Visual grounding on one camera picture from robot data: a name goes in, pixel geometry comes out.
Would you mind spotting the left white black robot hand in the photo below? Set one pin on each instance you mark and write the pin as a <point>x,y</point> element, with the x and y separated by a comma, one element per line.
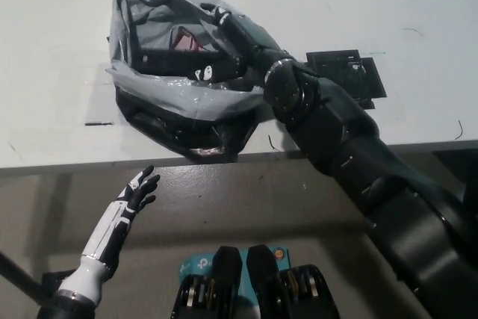
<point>99,240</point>

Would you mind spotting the grey plastic bag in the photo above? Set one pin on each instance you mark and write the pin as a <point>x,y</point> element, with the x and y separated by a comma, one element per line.
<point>209,100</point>

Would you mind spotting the pink item in bag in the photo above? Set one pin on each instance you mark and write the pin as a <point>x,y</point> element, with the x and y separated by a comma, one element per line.
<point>185,40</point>

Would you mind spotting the black rod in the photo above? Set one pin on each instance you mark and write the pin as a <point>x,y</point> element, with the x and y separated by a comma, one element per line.
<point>18,278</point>

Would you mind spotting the teal network device box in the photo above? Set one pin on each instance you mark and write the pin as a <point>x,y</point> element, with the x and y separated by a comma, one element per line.
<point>198,263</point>

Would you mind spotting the black ribbed robot body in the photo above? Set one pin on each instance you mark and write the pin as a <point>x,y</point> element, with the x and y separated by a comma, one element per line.
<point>228,285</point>

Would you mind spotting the clear plastic sheet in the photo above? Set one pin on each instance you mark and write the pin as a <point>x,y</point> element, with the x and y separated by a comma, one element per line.
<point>101,95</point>

